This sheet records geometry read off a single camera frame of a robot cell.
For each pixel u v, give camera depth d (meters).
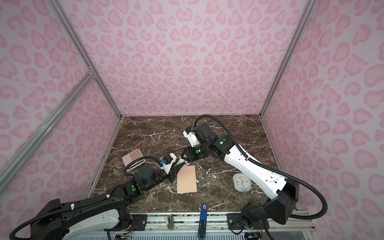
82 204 0.47
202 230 0.70
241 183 0.84
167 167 0.60
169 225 0.71
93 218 0.49
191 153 0.61
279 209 0.38
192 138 0.64
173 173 0.64
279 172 0.39
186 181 0.86
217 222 0.75
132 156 0.95
